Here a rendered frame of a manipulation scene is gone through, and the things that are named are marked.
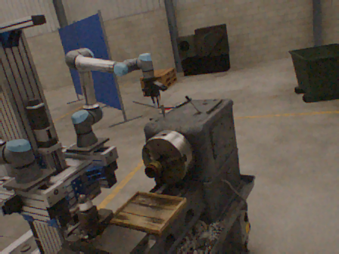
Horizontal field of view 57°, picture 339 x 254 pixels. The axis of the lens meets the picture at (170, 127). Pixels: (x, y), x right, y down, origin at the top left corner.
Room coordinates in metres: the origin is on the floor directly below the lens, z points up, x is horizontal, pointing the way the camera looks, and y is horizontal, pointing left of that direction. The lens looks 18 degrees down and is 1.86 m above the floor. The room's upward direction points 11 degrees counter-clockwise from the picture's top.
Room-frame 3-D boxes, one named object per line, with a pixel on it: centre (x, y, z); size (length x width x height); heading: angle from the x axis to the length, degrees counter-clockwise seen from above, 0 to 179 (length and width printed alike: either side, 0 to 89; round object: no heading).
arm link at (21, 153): (1.69, 0.88, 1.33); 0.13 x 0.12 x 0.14; 79
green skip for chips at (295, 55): (5.78, -3.08, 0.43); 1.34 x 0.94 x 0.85; 168
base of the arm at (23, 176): (1.69, 0.87, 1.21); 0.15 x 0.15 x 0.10
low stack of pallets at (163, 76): (9.98, 0.05, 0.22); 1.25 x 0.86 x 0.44; 159
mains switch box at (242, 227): (1.96, -0.38, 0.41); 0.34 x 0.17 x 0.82; 146
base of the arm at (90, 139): (2.11, 0.60, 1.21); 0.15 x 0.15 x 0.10
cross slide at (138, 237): (1.27, 0.42, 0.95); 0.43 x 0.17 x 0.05; 56
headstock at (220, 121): (2.12, -0.15, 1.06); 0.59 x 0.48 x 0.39; 146
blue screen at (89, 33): (8.38, 1.87, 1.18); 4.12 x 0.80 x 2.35; 27
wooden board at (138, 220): (1.53, 0.22, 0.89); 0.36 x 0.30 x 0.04; 56
